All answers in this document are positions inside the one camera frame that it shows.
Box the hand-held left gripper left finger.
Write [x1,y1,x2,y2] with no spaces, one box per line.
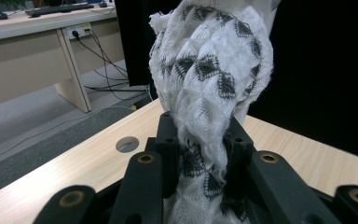
[154,110,182,199]

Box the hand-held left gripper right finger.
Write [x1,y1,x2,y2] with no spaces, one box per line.
[223,116,255,201]

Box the white towel with black pattern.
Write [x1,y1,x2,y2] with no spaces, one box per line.
[148,0,275,224]

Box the white power socket strip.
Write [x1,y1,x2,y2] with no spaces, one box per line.
[65,22,93,41]

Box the beige office desk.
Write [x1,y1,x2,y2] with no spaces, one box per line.
[0,2,126,114]

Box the black keyboard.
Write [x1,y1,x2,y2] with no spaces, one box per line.
[24,2,95,19]

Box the green plant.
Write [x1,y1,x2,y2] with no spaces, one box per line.
[0,0,26,12]

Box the white cable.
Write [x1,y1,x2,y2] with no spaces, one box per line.
[0,104,134,157]

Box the black cable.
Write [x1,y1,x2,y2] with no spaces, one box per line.
[71,29,152,102]

